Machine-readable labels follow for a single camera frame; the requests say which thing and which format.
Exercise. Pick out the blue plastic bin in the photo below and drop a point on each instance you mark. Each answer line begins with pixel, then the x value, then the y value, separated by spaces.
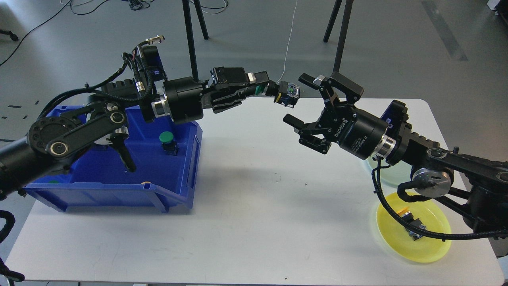
pixel 99 178

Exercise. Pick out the yellow push button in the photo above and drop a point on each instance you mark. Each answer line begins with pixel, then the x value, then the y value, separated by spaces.
pixel 408 217

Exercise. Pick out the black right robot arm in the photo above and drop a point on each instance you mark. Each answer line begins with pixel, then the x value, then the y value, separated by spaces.
pixel 475 188

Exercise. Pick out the green button right in bin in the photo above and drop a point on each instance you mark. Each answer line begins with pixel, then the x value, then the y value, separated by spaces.
pixel 168 143

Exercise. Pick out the yellow plate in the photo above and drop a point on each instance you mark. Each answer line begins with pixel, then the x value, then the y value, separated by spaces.
pixel 423 250

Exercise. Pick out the green push button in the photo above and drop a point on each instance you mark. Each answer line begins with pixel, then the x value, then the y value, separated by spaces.
pixel 289 94

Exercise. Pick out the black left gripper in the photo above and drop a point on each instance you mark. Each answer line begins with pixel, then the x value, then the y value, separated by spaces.
pixel 185 99

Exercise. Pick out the light green plate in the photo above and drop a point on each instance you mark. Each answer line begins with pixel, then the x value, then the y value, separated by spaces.
pixel 396 174

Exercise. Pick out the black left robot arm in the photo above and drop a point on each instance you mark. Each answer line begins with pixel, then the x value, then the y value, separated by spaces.
pixel 73 122

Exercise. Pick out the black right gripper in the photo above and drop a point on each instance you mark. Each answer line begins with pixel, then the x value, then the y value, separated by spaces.
pixel 353 129

